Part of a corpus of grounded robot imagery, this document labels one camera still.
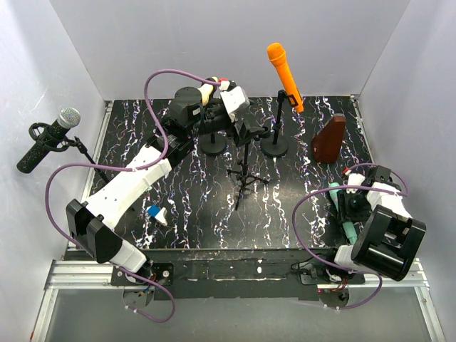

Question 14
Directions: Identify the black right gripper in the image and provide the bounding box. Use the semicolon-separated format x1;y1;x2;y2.
336;189;372;223

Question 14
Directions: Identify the black tripod microphone stand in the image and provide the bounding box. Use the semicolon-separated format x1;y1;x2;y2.
227;139;269;210

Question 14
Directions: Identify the mint green toy microphone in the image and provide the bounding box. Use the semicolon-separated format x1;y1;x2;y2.
329;182;358;244

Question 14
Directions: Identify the black round-base stand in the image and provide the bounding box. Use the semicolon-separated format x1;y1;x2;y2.
260;90;289;157
198;76;228;156

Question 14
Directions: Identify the cream wooden microphone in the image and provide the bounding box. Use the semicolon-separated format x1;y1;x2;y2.
198;83;218;106

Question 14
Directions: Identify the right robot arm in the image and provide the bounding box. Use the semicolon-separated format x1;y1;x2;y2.
322;163;426;283

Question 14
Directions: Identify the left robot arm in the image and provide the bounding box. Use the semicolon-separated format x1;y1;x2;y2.
66;81;269;285

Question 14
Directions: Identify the black round-base stand, orange mic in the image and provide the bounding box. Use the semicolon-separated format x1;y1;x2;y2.
260;90;289;157

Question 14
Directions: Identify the orange microphone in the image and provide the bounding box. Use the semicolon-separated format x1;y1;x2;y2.
266;43;304;113

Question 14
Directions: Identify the silver-headed black microphone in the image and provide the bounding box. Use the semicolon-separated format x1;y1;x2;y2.
16;108;81;174

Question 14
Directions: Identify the brown wooden metronome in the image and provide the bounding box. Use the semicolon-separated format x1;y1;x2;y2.
311;114;346;164

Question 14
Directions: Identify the blue and white toy block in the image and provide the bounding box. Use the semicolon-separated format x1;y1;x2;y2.
147;205;167;227

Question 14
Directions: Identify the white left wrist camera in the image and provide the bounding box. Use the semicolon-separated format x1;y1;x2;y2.
219;80;250;123

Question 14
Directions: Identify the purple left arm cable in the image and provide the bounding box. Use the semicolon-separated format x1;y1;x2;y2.
44;68;224;323

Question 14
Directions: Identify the black shock-mount tripod stand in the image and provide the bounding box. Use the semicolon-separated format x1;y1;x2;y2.
28;122;111;185

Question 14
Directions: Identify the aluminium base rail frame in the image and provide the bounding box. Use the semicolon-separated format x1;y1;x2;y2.
32;95;446;341

